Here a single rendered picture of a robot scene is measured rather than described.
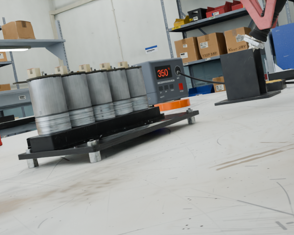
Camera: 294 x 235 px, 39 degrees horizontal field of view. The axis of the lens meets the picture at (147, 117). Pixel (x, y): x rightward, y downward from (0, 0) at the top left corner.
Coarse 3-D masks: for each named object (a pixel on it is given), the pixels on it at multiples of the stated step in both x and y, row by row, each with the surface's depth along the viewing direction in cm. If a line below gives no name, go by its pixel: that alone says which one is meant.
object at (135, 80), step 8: (128, 72) 38; (136, 72) 38; (128, 80) 38; (136, 80) 38; (136, 88) 38; (144, 88) 39; (136, 96) 38; (144, 96) 39; (136, 104) 38; (144, 104) 39
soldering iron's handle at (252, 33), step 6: (276, 0) 51; (282, 0) 51; (276, 6) 51; (282, 6) 52; (264, 12) 52; (276, 12) 52; (276, 18) 53; (252, 30) 54; (258, 30) 53; (264, 30) 53; (270, 30) 53; (252, 36) 53; (258, 36) 53; (264, 36) 53
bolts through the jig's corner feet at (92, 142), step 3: (189, 108) 38; (186, 111) 39; (189, 111) 38; (90, 141) 26; (93, 141) 26; (96, 141) 26; (87, 144) 26; (90, 144) 26; (93, 144) 26; (30, 147) 29; (27, 150) 29; (30, 150) 29
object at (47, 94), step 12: (36, 84) 29; (48, 84) 29; (60, 84) 30; (36, 96) 29; (48, 96) 29; (60, 96) 29; (36, 108) 29; (48, 108) 29; (60, 108) 29; (36, 120) 29; (48, 120) 29; (60, 120) 29; (48, 132) 29
